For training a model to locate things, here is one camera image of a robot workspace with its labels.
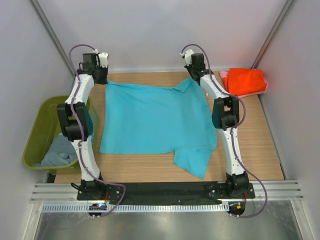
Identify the left aluminium corner post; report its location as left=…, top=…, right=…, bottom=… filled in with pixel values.
left=29, top=0, right=78, bottom=77

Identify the folded pink t shirt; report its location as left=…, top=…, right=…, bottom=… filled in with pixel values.
left=219, top=70, right=270, bottom=100

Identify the teal t shirt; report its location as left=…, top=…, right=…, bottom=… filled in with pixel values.
left=99, top=78, right=218, bottom=179

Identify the white slotted cable duct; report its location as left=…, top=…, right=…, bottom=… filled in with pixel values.
left=41, top=202, right=229, bottom=214

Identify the grey blue t shirt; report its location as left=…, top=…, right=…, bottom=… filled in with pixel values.
left=35, top=133, right=77, bottom=167

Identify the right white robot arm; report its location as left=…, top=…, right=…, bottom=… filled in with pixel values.
left=180, top=49, right=249, bottom=198

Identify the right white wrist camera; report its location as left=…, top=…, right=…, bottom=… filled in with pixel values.
left=180, top=49, right=194, bottom=65

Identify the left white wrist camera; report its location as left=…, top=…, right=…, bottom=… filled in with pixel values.
left=93, top=49, right=109, bottom=69

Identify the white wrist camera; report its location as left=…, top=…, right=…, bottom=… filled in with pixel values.
left=180, top=49, right=194, bottom=65
left=93, top=49, right=109, bottom=69

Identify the olive green plastic bin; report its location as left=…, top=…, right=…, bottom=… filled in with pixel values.
left=22, top=94, right=100, bottom=174

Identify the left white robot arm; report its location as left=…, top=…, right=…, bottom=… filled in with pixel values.
left=56, top=50, right=109, bottom=200

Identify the aluminium frame rail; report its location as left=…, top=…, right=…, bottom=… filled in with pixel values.
left=29, top=180, right=304, bottom=206

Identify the folded orange t shirt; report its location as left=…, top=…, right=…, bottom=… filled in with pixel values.
left=222, top=68, right=267, bottom=98

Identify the aluminium corner post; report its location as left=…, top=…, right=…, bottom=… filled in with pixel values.
left=251, top=0, right=297, bottom=69
left=29, top=0, right=78, bottom=77

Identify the right aluminium corner post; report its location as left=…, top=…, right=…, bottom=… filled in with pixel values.
left=251, top=0, right=297, bottom=69

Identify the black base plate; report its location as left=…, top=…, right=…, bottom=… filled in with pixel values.
left=77, top=181, right=256, bottom=206

